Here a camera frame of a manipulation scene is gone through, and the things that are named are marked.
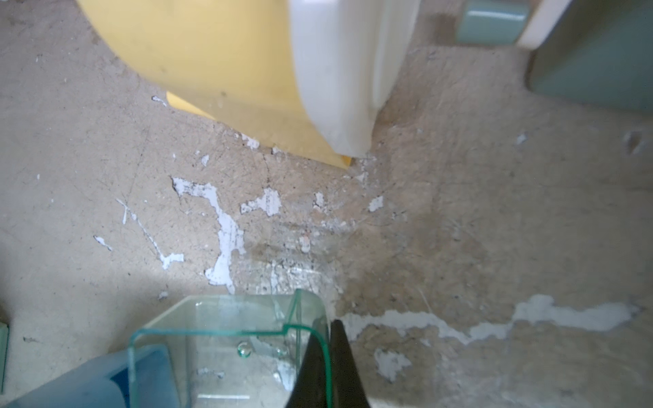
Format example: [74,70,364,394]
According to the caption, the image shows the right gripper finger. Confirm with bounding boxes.
[286,320,371,408]

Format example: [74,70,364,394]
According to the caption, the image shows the clear green tray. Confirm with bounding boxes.
[128,289,328,407]

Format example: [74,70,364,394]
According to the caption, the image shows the blue pencil sharpener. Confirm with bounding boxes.
[6,345,180,407]

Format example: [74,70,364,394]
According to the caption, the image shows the yellow pencil sharpener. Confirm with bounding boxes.
[80,1,420,168]

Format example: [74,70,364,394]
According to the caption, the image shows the green sharpener centre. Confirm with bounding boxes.
[456,0,652,113]

